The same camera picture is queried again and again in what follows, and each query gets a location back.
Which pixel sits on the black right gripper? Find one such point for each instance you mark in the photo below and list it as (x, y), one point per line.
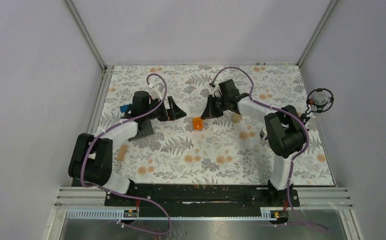
(210, 111)

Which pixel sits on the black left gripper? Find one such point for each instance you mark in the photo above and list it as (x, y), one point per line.
(174, 113)

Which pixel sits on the orange pill organizer box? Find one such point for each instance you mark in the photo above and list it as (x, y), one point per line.
(197, 123)

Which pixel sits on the clear pill bottle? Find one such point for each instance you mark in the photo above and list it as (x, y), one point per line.
(236, 118)

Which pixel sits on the white blue pill bottle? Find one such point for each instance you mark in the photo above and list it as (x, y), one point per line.
(263, 135)

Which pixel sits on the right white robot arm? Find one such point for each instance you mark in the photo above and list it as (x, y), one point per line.
(284, 131)

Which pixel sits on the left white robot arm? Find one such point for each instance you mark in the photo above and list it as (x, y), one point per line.
(91, 161)

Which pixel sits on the floral patterned mat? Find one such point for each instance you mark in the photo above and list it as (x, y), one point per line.
(222, 152)

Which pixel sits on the grey studded baseplate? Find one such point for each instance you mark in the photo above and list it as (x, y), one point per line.
(145, 129)

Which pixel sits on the blue toy brick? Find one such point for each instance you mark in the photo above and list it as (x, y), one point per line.
(124, 108)

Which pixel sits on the tan wooden block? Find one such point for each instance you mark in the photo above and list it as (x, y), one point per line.
(121, 153)

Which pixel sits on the microphone on black stand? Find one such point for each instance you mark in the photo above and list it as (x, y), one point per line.
(318, 101)

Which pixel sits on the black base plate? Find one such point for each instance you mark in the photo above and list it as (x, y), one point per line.
(204, 200)

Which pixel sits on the aluminium frame rail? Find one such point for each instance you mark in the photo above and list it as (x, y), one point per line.
(90, 202)

